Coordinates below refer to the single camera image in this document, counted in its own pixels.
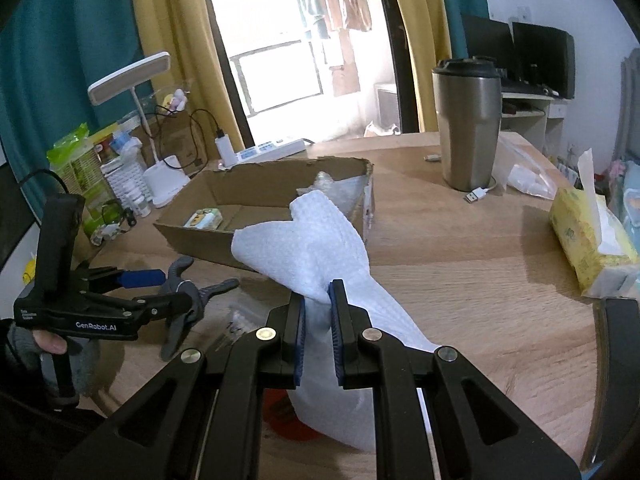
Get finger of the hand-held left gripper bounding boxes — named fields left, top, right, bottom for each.
left=80, top=267, right=168, bottom=292
left=131, top=287, right=197, bottom=327

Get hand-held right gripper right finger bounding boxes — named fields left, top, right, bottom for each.
left=327, top=279, right=583, bottom=480

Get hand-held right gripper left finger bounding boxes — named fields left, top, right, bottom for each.
left=52, top=280, right=307, bottom=480

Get cartoon print tissue pack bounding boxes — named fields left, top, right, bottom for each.
left=182, top=208, right=224, bottom=231

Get brown cardboard box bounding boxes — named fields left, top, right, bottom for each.
left=152, top=156, right=376, bottom=272

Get white waffle towel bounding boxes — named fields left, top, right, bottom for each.
left=231, top=191, right=442, bottom=452

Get person's left hand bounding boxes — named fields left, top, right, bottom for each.
left=0, top=317, right=102, bottom=402

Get red plastic item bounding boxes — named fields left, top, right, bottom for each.
left=262, top=389, right=312, bottom=437

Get white plastic basket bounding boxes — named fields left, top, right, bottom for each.
left=102, top=157, right=151, bottom=217

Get white desk lamp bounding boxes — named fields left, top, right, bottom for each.
left=88, top=51, right=192, bottom=209

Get green paper cup package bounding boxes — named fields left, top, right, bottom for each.
left=47, top=126, right=119, bottom=241

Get crumpled blue white bag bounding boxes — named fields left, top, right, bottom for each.
left=112, top=130, right=144, bottom=162

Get red label jar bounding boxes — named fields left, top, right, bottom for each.
left=95, top=135, right=121, bottom=162

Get bubble wrap sheet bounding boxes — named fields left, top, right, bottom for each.
left=297, top=171, right=372, bottom=212

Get white plug charger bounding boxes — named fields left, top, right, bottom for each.
left=214, top=130, right=236, bottom=167

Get white power strip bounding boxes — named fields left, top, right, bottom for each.
left=235, top=138, right=307, bottom=164

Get yellow curtain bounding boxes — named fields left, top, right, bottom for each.
left=128, top=0, right=251, bottom=161
left=382, top=0, right=454, bottom=134

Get clear plastic bag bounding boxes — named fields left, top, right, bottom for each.
left=495, top=137, right=559, bottom=200

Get stainless steel tumbler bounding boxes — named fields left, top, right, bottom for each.
left=432, top=56, right=503, bottom=192

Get yellow tissue pack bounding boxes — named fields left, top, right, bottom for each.
left=548, top=148, right=640, bottom=299

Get white computer desk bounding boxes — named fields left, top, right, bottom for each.
left=500, top=91, right=569, bottom=157

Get black computer monitor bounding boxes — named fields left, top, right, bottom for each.
left=460, top=12, right=576, bottom=100

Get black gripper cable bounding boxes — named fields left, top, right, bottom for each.
left=19, top=168, right=69, bottom=222

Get black charging cable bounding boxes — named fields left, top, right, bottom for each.
left=150, top=105, right=226, bottom=168

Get white usb cable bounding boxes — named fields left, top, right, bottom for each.
left=425, top=152, right=497, bottom=206

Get black sliding door frame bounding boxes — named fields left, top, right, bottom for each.
left=372, top=0, right=421, bottom=134

